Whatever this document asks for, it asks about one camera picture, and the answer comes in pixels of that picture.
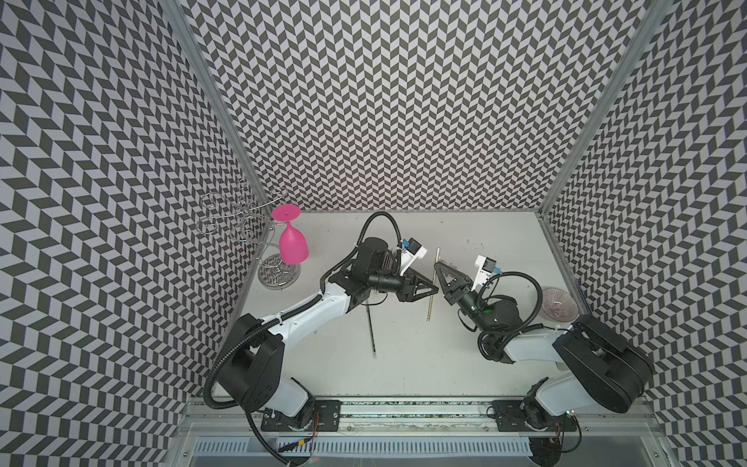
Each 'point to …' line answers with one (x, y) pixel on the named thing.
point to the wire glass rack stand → (252, 221)
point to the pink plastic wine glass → (293, 245)
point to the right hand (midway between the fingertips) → (432, 270)
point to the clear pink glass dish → (559, 305)
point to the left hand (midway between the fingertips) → (432, 291)
